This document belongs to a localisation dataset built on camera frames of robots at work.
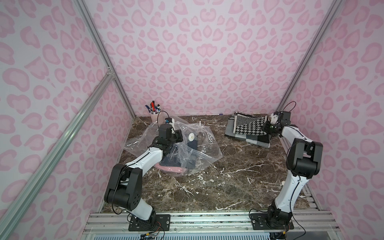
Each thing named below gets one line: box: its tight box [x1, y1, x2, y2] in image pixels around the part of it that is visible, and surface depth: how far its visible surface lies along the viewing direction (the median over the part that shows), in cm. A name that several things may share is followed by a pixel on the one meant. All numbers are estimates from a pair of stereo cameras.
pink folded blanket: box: [154, 163, 183, 173], surface depth 90 cm
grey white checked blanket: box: [224, 116, 272, 149], surface depth 105 cm
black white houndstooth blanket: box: [232, 112, 268, 136], surface depth 106 cm
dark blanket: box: [159, 132, 208, 170], surface depth 88 cm
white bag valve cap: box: [188, 132, 195, 142], surface depth 95 cm
